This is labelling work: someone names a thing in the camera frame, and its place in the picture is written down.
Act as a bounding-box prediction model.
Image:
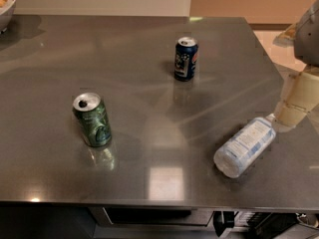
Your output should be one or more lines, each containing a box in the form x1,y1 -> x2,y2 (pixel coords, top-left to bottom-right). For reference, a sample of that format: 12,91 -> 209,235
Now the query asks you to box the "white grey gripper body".
294,0 -> 319,67

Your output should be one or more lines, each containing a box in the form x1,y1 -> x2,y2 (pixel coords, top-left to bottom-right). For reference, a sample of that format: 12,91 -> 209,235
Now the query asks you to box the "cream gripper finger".
272,66 -> 319,128

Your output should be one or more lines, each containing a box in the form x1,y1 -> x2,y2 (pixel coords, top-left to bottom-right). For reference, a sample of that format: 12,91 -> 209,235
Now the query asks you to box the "blue pepsi can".
174,37 -> 198,81

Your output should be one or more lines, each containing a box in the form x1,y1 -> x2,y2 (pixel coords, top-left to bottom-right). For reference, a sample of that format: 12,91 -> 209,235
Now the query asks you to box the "green soda can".
73,93 -> 112,147

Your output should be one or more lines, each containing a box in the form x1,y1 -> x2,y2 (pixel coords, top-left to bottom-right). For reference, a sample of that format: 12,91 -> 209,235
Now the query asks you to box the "clear plastic water bottle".
213,115 -> 276,178

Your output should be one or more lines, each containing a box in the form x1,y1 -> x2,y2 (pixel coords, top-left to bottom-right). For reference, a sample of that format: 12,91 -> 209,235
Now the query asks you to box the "drawer under table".
89,207 -> 213,227

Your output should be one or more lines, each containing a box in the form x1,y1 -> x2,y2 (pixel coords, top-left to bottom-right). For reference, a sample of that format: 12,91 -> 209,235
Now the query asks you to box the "white bowl with fruit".
0,0 -> 16,34

